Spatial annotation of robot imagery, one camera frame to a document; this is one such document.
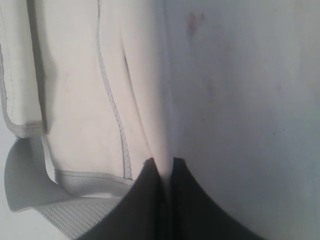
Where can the white fabric backpack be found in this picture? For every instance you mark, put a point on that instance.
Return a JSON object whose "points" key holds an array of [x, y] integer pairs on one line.
{"points": [[91, 89]]}

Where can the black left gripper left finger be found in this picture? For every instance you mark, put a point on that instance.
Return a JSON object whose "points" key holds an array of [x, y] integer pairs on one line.
{"points": [[138, 215]]}

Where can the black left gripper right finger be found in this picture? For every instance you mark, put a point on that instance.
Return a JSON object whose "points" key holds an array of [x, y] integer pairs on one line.
{"points": [[195, 216]]}

